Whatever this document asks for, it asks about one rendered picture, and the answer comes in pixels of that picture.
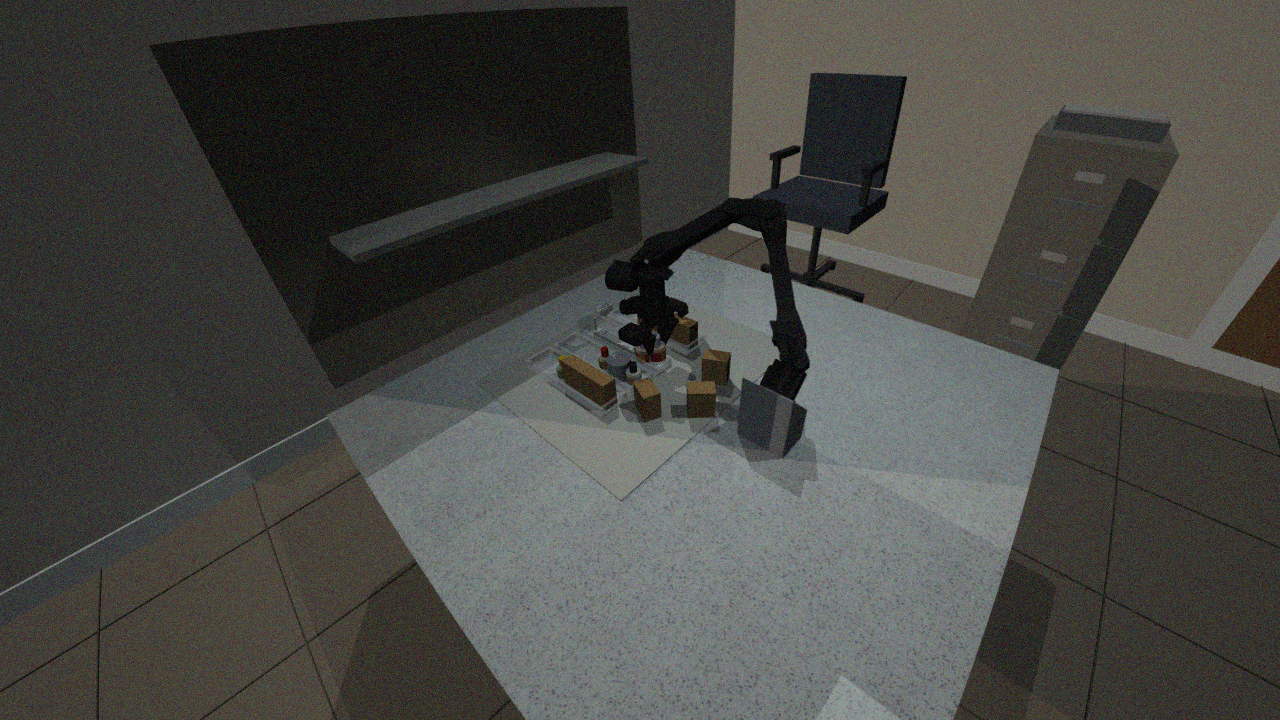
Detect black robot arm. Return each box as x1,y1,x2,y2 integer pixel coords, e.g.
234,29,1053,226
605,199,809,402

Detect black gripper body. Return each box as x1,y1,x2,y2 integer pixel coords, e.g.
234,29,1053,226
618,293,689,347

